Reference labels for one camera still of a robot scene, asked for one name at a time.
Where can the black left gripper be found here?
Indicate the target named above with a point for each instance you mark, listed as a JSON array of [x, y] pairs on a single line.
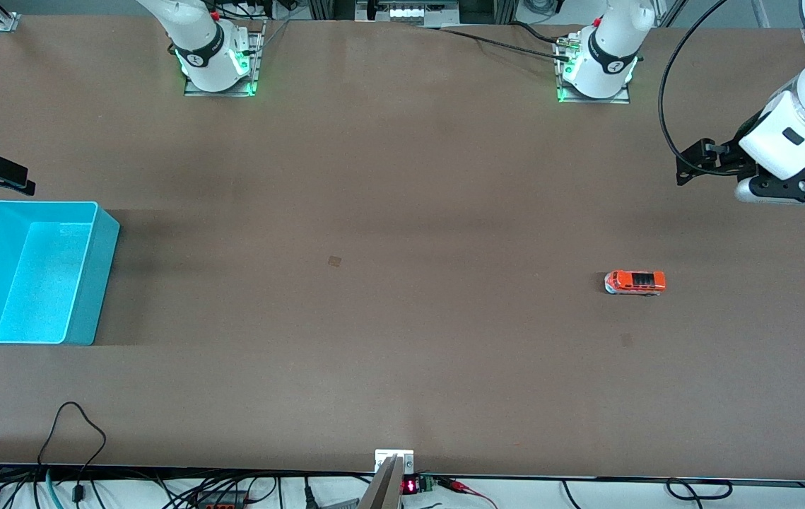
[[726, 158]]

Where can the orange toy bus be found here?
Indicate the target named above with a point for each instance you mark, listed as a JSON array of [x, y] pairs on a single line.
[[635, 281]]

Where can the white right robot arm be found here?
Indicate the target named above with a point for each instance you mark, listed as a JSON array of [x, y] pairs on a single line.
[[197, 42]]

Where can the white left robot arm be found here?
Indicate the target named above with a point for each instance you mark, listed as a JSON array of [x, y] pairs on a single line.
[[607, 49]]

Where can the blue plastic box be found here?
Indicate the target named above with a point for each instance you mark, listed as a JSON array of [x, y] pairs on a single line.
[[34, 283]]

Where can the lit white electronics unit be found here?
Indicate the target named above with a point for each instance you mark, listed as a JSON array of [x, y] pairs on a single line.
[[409, 13]]

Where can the red and black clip leads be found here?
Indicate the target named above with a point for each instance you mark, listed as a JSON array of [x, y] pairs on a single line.
[[462, 486]]

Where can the red digit display module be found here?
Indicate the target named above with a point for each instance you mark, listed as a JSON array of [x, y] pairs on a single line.
[[410, 486]]

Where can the black left camera mount bracket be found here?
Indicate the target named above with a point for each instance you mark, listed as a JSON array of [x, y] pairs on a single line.
[[784, 185]]

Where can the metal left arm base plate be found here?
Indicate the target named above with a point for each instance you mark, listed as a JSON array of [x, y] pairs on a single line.
[[614, 100]]

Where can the white metal mounting bracket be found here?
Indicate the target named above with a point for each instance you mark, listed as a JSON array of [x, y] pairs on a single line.
[[394, 454]]

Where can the grey metal camera bar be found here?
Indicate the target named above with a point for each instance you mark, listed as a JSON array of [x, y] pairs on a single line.
[[384, 488]]

